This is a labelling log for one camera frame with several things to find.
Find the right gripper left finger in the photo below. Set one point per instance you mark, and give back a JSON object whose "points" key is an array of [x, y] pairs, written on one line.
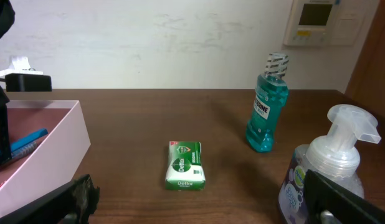
{"points": [[72, 202]]}

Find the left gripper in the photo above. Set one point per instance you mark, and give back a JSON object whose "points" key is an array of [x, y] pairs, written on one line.
{"points": [[17, 82]]}

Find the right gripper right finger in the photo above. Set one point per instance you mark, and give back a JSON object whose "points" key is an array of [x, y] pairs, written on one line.
{"points": [[328, 202]]}

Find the blue disposable razor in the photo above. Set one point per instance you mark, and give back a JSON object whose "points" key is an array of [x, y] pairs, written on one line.
{"points": [[28, 139]]}

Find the purple foam soap pump bottle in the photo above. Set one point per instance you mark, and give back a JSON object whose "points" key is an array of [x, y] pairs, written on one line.
{"points": [[333, 156]]}

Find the green Dettol soap bar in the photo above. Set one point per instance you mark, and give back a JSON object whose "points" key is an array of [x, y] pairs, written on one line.
{"points": [[185, 171]]}

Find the blue mouthwash bottle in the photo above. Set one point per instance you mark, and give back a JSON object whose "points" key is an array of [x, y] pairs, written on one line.
{"points": [[271, 93]]}

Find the blue white toothbrush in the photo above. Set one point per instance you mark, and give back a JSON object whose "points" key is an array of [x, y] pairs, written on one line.
{"points": [[24, 150]]}

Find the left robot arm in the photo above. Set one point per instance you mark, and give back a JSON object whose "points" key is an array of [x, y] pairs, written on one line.
{"points": [[7, 19]]}

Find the white cardboard box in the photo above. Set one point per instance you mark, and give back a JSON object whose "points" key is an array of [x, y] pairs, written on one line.
{"points": [[57, 156]]}

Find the brown wooden door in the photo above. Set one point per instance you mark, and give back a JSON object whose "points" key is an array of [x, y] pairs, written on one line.
{"points": [[367, 83]]}

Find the white wall control panel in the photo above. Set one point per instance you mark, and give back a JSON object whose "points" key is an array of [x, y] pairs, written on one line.
{"points": [[319, 23]]}

